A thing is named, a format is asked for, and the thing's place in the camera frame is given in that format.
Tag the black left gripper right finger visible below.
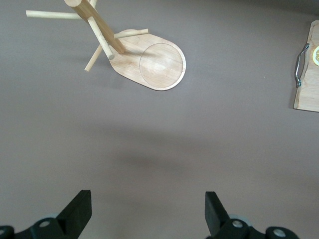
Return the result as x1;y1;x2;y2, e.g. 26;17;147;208
205;191;300;239

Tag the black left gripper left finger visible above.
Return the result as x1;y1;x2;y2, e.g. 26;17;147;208
0;190;92;239

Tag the wooden mug rack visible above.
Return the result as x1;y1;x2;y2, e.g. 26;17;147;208
25;0;186;91

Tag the brown table cover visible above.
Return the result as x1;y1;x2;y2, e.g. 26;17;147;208
0;0;319;239

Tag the wooden cutting board metal handle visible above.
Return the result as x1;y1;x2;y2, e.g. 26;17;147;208
293;19;319;112

